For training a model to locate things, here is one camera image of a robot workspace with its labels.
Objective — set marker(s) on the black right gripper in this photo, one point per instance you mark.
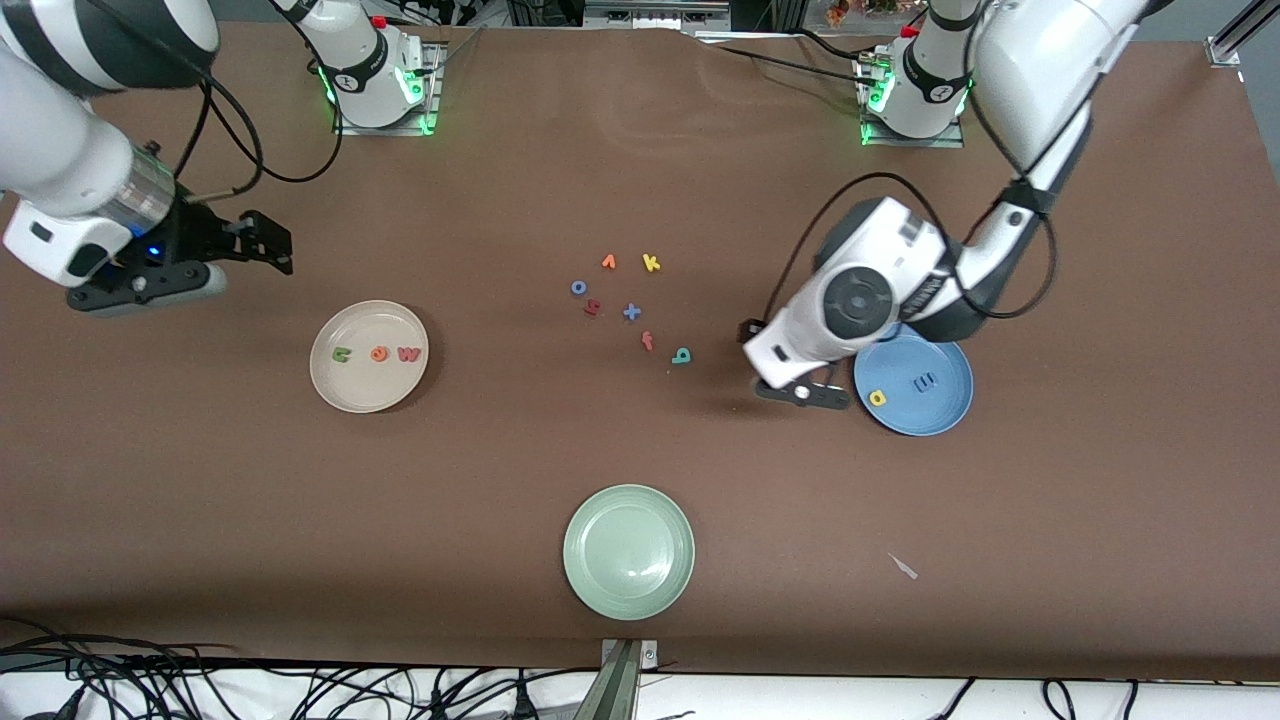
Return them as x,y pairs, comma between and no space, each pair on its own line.
196,236

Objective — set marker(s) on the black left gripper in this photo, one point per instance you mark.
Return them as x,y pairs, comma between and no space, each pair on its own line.
750,330

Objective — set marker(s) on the blue foam letter m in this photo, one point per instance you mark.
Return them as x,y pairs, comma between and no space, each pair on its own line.
926,381

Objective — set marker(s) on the red foam letter w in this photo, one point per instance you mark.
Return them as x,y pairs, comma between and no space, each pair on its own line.
409,356

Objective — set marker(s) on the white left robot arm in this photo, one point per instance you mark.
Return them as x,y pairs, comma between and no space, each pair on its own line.
850,300

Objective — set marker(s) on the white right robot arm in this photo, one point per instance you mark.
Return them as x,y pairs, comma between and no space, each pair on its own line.
60,170

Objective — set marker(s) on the blue plate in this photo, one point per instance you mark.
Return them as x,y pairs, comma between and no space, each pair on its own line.
920,415

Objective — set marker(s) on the beige brown plate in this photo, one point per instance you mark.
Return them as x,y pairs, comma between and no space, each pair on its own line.
368,385

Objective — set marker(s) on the small white paper scrap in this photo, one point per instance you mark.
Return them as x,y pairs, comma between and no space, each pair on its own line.
903,566

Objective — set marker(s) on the brown table cover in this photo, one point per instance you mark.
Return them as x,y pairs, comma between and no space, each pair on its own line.
640,200

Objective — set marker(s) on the pale green plate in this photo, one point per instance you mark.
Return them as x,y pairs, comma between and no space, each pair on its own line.
628,552

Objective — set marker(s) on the silver metal fixture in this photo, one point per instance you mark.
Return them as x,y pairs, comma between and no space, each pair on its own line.
655,12

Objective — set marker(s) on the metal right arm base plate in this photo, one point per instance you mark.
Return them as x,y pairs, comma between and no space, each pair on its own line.
432,100

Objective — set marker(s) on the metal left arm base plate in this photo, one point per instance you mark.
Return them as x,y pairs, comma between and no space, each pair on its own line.
915,142

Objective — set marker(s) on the metal camera mount beam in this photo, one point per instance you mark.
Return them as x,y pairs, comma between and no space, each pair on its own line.
622,685

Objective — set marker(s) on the aluminium table frame corner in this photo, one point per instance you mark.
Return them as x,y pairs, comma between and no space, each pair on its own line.
1235,35

